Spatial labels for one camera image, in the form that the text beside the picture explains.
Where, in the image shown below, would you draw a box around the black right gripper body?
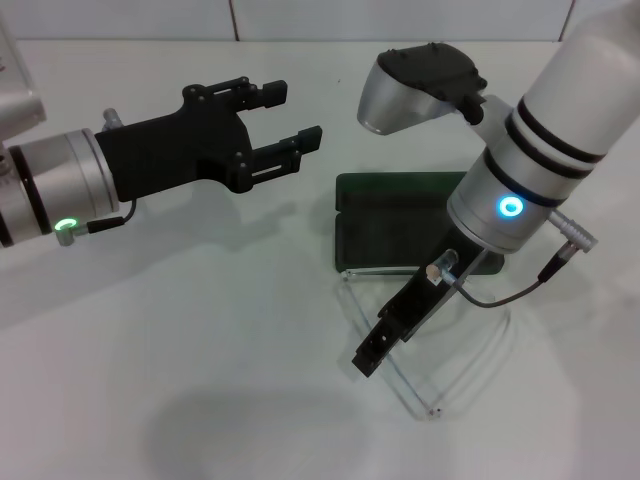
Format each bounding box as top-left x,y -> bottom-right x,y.
377,227 -> 490,346

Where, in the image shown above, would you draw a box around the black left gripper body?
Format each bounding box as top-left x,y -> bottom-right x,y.
93,82 -> 257,205

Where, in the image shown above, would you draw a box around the green glasses case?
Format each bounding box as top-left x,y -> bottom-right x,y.
332,171 -> 507,277

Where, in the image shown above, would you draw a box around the clear white glasses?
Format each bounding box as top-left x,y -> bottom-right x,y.
335,267 -> 512,422

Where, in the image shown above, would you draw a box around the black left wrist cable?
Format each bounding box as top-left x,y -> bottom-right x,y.
55,199 -> 139,247

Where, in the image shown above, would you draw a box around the dark right wrist cable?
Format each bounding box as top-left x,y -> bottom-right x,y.
424,209 -> 601,307

